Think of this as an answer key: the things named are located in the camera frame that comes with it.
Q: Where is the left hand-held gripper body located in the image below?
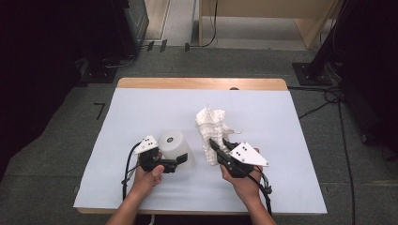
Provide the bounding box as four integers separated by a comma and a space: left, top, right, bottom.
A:
132, 134, 178, 173

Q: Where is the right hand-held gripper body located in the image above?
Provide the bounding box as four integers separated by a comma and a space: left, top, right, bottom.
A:
217, 142, 270, 179

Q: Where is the white waffle cloth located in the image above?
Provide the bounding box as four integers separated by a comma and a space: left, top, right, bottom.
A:
195, 107, 243, 167

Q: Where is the person's right hand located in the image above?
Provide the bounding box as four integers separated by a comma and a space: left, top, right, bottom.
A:
220, 165, 263, 201

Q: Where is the person's left hand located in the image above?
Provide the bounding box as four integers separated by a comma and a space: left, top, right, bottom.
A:
130, 158, 165, 195

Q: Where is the white table sheet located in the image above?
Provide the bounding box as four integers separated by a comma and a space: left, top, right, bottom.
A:
73, 87, 328, 215

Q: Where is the black metal stand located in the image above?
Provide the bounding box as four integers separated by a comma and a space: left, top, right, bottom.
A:
292, 0, 358, 87

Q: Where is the light wooden panel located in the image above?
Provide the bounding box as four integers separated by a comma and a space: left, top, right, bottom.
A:
144, 0, 172, 41

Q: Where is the dark curtain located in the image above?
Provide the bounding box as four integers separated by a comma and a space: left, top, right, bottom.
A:
0, 0, 126, 181
331, 0, 398, 154

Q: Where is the light wooden desk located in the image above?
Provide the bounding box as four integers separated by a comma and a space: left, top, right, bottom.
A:
198, 0, 342, 51

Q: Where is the left hand-held gripper black cable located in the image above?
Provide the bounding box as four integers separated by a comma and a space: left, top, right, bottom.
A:
121, 142, 142, 201

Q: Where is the hand-held gripper black cable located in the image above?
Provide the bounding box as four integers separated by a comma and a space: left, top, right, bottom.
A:
121, 142, 142, 201
247, 170, 273, 217

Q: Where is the right hand-held gripper black cable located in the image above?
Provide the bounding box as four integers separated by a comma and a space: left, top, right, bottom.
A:
247, 170, 273, 217

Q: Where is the black floor cable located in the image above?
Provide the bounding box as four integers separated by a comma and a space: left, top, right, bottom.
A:
337, 99, 356, 225
287, 85, 345, 120

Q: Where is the grey cable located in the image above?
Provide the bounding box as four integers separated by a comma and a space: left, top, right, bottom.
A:
104, 55, 137, 68

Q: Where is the black stand base plate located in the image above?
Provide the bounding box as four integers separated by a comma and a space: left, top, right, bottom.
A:
80, 57, 118, 84

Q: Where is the hanging black cable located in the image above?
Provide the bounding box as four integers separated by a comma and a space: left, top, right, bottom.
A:
187, 0, 219, 49

